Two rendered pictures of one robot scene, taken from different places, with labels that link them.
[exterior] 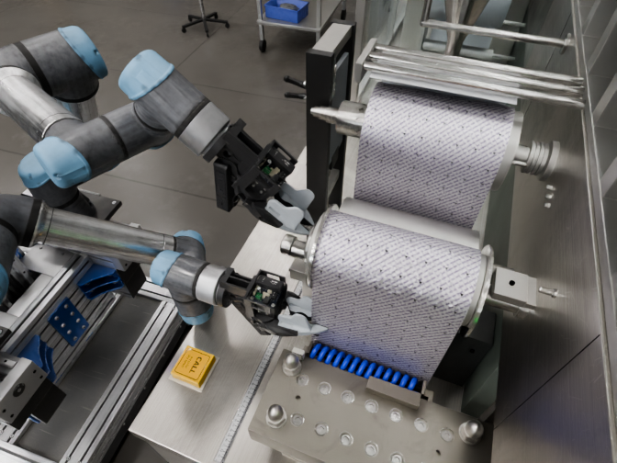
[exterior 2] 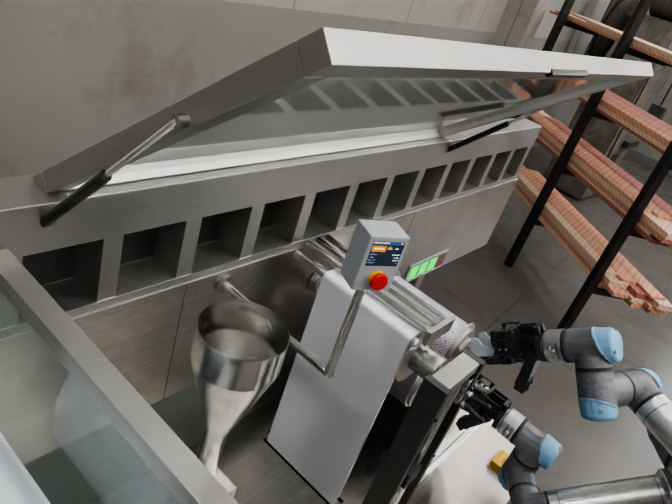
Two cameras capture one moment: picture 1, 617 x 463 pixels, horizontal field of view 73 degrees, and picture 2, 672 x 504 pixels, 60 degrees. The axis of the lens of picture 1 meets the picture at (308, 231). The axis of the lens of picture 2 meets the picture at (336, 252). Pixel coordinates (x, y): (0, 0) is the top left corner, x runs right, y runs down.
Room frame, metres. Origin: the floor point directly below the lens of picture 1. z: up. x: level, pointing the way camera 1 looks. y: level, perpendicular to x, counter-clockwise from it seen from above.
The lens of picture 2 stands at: (1.74, -0.16, 2.08)
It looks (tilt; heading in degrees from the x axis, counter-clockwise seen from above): 29 degrees down; 191
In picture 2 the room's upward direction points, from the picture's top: 19 degrees clockwise
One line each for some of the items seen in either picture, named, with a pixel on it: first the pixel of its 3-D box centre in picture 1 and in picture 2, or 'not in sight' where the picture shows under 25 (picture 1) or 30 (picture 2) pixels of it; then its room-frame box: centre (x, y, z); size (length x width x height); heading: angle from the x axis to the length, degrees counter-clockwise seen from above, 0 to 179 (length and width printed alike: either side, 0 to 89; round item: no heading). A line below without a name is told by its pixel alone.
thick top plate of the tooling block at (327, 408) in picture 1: (369, 432); not in sight; (0.22, -0.11, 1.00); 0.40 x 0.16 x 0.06; 69
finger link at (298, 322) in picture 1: (301, 321); not in sight; (0.37, 0.01, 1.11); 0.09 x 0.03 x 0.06; 68
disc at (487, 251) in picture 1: (476, 290); not in sight; (0.35, -0.26, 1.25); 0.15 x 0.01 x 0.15; 159
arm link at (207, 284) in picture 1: (217, 284); (509, 424); (0.46, 0.18, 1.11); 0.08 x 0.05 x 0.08; 159
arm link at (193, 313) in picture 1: (193, 294); (519, 474); (0.50, 0.26, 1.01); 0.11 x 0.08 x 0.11; 15
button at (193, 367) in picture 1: (193, 366); (505, 465); (0.38, 0.25, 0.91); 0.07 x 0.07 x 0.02; 69
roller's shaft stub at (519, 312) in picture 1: (501, 298); not in sight; (0.34, -0.30, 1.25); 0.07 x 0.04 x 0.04; 69
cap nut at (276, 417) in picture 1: (275, 413); not in sight; (0.23, 0.06, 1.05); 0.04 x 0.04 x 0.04
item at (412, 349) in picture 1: (374, 338); not in sight; (0.34, -0.12, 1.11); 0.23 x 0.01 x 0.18; 69
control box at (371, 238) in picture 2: not in sight; (376, 258); (0.95, -0.25, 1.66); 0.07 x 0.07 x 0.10; 43
